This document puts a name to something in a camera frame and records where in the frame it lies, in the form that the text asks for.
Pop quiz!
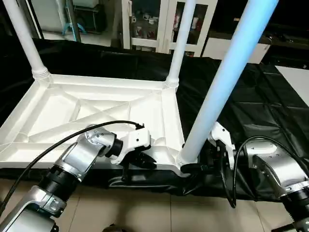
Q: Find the white plastic table top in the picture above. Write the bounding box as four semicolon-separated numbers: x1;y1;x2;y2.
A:
0;72;197;177

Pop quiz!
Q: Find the white plastic table leg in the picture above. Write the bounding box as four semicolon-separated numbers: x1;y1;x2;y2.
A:
2;0;52;83
176;0;280;168
164;0;197;90

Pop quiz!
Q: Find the black mat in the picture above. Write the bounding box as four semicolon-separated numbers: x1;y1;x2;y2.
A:
0;36;309;202

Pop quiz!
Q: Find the white drawer unit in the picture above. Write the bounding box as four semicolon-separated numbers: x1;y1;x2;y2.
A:
201;36;271;65

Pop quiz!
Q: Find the white glass door cabinet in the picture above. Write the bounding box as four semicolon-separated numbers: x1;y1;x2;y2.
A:
120;0;218;57

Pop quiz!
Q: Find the clear plastic storage box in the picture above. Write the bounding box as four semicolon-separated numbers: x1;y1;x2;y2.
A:
77;0;112;32

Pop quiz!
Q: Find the grey metal pole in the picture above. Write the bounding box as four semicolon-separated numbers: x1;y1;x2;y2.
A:
65;0;81;44

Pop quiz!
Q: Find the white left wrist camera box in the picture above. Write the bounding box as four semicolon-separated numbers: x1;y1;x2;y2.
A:
110;126;152;165

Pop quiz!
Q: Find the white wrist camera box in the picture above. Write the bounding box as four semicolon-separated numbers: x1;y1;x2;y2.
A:
207;121;237;170
110;126;152;165

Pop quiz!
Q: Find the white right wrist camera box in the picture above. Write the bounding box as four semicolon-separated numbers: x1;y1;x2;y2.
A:
207;121;237;170

